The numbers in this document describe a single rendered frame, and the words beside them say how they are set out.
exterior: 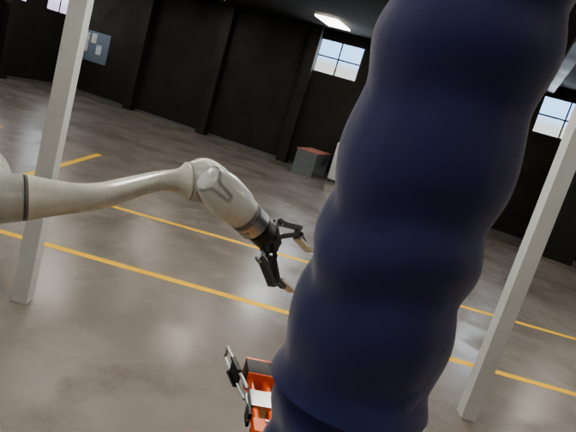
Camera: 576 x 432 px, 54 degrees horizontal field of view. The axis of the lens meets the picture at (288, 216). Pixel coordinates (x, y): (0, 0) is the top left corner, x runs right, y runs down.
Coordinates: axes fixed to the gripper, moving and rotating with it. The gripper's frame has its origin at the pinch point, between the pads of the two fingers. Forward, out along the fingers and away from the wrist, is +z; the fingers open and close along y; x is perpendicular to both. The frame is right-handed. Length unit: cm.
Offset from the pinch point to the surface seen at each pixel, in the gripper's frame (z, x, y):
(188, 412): 131, -173, 23
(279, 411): -43, 52, 50
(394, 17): -72, 72, 9
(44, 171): 10, -281, -78
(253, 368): -2.0, 1.3, 31.3
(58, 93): -19, -260, -120
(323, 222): -57, 60, 28
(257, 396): -5.1, 9.8, 38.8
